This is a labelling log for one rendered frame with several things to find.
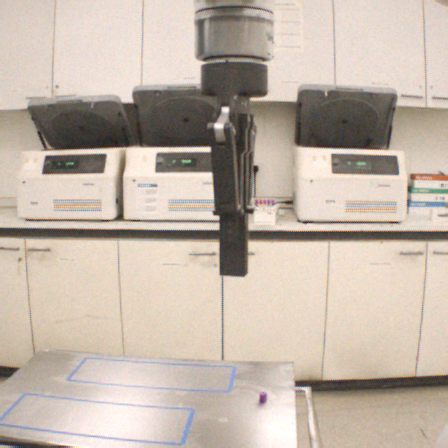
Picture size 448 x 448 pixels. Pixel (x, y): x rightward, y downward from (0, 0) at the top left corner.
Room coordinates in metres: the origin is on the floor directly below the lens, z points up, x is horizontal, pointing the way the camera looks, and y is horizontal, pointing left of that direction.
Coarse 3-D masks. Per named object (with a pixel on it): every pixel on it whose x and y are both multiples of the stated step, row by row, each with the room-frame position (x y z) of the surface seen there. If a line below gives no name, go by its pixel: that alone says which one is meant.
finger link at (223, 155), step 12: (228, 132) 0.61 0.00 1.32; (216, 144) 0.62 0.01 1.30; (228, 144) 0.62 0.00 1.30; (216, 156) 0.62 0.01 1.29; (228, 156) 0.62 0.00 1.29; (216, 168) 0.63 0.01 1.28; (228, 168) 0.62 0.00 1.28; (216, 180) 0.63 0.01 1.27; (228, 180) 0.63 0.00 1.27; (216, 192) 0.63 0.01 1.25; (228, 192) 0.63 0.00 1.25; (216, 204) 0.64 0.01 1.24
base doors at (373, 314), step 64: (0, 256) 2.92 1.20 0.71; (64, 256) 2.90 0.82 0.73; (128, 256) 2.88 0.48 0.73; (192, 256) 2.86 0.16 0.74; (256, 256) 2.85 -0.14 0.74; (320, 256) 2.84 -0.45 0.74; (384, 256) 2.82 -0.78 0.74; (0, 320) 2.92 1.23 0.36; (64, 320) 2.90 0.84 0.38; (128, 320) 2.89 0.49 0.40; (192, 320) 2.86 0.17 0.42; (256, 320) 2.85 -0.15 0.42; (320, 320) 2.84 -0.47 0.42; (384, 320) 2.82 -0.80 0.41
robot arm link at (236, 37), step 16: (208, 16) 0.63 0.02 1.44; (224, 16) 0.63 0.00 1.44; (240, 16) 0.62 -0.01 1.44; (256, 16) 0.63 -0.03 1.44; (272, 16) 0.66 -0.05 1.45; (208, 32) 0.63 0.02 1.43; (224, 32) 0.63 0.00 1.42; (240, 32) 0.63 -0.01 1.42; (256, 32) 0.63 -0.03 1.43; (272, 32) 0.65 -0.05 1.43; (208, 48) 0.63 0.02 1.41; (224, 48) 0.63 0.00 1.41; (240, 48) 0.63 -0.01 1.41; (256, 48) 0.63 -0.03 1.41; (272, 48) 0.67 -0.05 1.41
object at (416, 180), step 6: (414, 174) 3.25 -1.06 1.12; (420, 174) 3.28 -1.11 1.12; (426, 174) 3.28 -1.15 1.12; (432, 174) 3.28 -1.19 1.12; (438, 174) 3.28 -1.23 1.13; (444, 174) 3.27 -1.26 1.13; (414, 180) 3.22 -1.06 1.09; (420, 180) 3.21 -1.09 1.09; (426, 180) 3.21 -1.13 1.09; (432, 180) 3.21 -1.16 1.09; (438, 180) 3.20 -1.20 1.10; (444, 180) 3.20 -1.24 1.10; (414, 186) 3.22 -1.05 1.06; (420, 186) 3.21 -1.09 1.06; (426, 186) 3.21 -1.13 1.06; (432, 186) 3.21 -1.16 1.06; (438, 186) 3.20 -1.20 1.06; (444, 186) 3.20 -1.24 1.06
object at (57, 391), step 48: (48, 384) 1.09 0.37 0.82; (96, 384) 1.10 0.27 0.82; (144, 384) 1.12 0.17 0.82; (192, 384) 1.12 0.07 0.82; (240, 384) 1.13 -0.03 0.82; (288, 384) 1.12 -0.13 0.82; (0, 432) 0.86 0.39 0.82; (48, 432) 0.88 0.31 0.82; (96, 432) 0.89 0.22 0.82; (144, 432) 0.90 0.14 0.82; (192, 432) 0.91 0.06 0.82; (240, 432) 0.91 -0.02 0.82; (288, 432) 0.91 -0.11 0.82
